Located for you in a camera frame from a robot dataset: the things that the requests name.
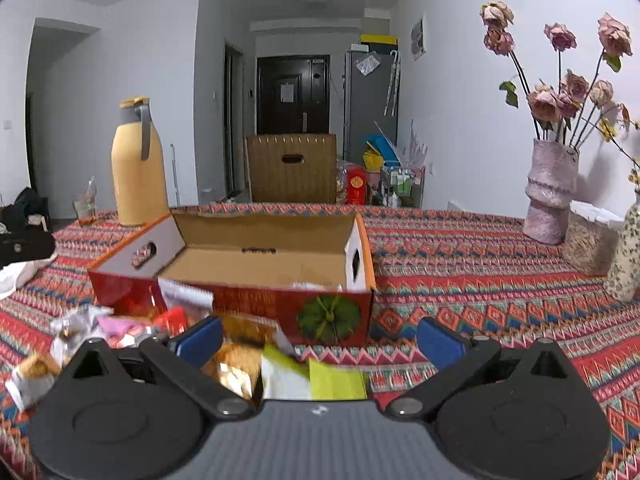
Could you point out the glass cup with straw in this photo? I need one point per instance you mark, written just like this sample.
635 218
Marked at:
85 210

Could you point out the white paper notice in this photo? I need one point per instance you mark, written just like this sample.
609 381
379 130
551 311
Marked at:
286 92

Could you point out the patterned red tablecloth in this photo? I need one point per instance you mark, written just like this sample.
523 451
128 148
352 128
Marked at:
475 260

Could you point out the colourful snack packet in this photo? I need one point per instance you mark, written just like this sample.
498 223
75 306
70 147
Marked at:
240 360

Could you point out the dark entrance door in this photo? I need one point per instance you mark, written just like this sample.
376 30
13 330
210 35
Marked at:
270 100

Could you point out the pink textured vase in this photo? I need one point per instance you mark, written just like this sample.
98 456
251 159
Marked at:
550 195

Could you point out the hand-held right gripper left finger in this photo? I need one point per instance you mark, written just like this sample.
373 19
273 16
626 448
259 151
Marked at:
200 341

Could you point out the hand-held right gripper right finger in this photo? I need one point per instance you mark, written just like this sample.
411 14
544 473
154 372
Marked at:
441 342

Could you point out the black bag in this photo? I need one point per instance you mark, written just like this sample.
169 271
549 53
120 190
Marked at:
25 207

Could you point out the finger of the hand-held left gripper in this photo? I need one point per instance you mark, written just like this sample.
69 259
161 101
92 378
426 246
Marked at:
30 250

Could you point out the orange cardboard box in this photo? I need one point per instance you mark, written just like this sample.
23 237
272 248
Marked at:
225 265

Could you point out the yellow dried flower sprig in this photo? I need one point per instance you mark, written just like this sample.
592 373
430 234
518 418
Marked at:
607 130

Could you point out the white cloth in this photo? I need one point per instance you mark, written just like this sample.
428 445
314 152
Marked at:
15 280

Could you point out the thin grey pole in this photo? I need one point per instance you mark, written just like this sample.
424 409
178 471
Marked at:
172 175

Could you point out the grey refrigerator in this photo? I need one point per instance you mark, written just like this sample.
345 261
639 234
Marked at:
360 110

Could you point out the yellow and black box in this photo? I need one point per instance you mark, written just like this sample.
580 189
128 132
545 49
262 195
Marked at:
378 38

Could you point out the clear plastic bag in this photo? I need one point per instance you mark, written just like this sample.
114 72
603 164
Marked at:
368 64

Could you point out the pink pampas grass bunch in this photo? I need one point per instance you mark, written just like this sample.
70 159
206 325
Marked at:
415 147

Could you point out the blue plastic object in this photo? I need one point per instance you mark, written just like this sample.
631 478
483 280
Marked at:
380 145

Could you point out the pink snack packet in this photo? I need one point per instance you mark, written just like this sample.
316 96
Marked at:
117 327

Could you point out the yellow bag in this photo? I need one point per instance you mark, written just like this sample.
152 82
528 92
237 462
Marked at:
372 161

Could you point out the hanging folded umbrella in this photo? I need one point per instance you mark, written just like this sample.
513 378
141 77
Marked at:
394 80

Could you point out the dried pink rose bouquet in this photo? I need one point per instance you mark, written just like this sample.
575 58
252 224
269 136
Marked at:
545 102

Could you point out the white wall electrical panel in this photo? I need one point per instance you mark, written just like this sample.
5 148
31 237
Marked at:
419 40

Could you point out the floral patterned vase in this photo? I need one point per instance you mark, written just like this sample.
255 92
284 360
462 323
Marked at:
625 260

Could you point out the red gift box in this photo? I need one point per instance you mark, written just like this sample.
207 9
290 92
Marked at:
356 185

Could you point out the yellow thermos jug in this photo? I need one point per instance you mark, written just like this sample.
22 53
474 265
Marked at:
137 180

